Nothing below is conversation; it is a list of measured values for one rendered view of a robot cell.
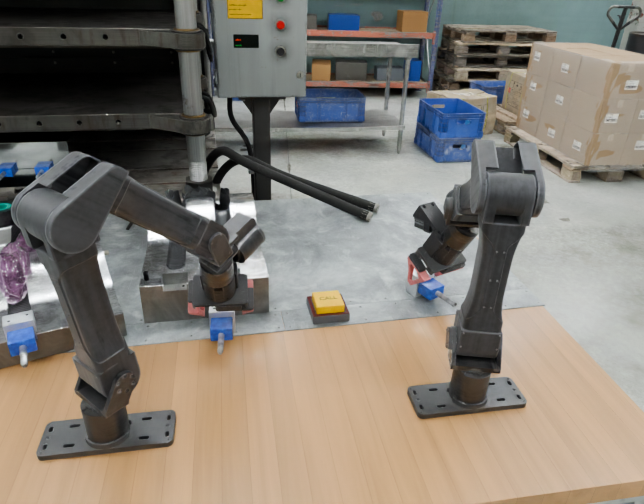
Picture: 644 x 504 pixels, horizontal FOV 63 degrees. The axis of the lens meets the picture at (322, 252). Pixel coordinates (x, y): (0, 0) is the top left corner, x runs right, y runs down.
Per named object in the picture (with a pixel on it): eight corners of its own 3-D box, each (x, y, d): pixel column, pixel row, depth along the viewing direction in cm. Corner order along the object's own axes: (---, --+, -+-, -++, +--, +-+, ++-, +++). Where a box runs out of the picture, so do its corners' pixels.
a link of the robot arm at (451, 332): (447, 321, 91) (451, 341, 86) (499, 325, 90) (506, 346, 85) (442, 350, 94) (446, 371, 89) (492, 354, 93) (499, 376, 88)
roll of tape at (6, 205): (-23, 222, 124) (-28, 209, 123) (8, 211, 131) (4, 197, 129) (-1, 230, 121) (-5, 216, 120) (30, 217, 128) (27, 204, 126)
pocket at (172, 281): (189, 298, 109) (187, 283, 107) (162, 300, 108) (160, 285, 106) (189, 286, 113) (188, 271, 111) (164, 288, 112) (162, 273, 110)
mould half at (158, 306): (269, 312, 115) (268, 258, 109) (144, 323, 110) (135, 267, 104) (249, 217, 158) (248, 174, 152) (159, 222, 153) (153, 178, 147)
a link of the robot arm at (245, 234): (239, 233, 101) (218, 185, 93) (273, 247, 97) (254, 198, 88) (198, 275, 95) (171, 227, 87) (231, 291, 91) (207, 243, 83)
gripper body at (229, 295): (194, 279, 102) (189, 259, 95) (247, 278, 103) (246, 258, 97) (192, 310, 98) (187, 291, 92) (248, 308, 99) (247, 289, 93)
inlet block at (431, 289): (461, 311, 117) (465, 291, 115) (444, 318, 115) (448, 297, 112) (421, 284, 127) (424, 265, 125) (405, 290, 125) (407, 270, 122)
